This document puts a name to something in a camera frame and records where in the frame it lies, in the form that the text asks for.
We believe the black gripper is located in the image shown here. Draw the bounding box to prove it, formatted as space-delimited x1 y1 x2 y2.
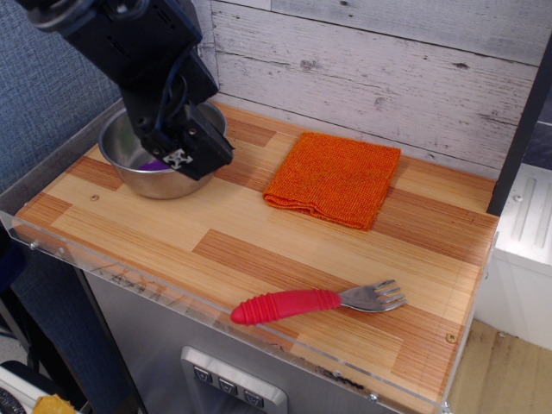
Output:
121 88 234 180

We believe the orange cloth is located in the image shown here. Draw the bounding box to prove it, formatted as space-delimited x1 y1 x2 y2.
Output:
262 132 401 231

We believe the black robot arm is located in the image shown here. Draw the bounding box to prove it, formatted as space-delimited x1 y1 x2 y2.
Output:
20 0 233 180

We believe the purple object in bowl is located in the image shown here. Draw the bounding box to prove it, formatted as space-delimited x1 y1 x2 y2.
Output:
137 160 170 172

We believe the silver metal bowl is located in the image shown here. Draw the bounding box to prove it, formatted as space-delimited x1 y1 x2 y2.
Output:
98 103 226 199

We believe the silver button panel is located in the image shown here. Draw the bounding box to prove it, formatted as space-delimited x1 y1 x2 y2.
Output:
180 346 288 413

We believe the clear acrylic table guard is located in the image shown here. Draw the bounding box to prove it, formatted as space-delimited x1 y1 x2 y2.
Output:
1 106 498 413

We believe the yellow object at corner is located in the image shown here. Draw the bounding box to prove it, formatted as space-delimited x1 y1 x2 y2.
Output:
32 394 77 414

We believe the red handled metal fork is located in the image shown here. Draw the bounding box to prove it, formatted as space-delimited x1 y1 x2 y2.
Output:
230 279 406 326

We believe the white aluminium rail block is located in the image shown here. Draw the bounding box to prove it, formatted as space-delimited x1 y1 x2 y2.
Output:
496 164 551 265

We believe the black vertical post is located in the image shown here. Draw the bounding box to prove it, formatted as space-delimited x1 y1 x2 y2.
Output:
486 0 552 216

